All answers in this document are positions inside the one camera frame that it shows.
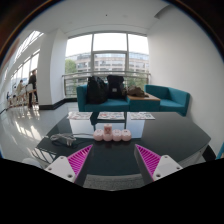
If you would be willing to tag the teal armchair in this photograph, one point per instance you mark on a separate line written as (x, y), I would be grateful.
(171, 99)

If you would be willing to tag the black backpack right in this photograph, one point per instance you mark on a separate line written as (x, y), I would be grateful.
(115, 86)

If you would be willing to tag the black backpack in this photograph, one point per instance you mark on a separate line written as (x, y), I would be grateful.
(96, 90)
(115, 86)

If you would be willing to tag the wooden side table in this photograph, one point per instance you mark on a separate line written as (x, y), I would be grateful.
(147, 97)

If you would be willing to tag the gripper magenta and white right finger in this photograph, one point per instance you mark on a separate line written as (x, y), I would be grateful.
(153, 166)

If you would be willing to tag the left magazine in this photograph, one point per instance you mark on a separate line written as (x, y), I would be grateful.
(79, 115)

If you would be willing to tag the standing person in black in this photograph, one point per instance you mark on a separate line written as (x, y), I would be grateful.
(32, 81)

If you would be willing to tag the teal sofa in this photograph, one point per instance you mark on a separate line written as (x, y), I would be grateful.
(114, 105)

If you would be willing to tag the black backpack left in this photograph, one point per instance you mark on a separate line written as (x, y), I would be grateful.
(96, 90)

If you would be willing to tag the pink charger plug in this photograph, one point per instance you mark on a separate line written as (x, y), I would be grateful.
(107, 128)

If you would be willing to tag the right magazine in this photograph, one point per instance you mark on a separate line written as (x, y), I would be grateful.
(141, 116)

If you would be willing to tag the brown bag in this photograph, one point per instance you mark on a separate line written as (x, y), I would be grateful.
(135, 91)

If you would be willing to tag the black glass coffee table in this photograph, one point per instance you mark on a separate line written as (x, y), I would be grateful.
(169, 134)

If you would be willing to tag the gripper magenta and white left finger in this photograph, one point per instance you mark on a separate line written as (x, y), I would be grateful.
(72, 168)

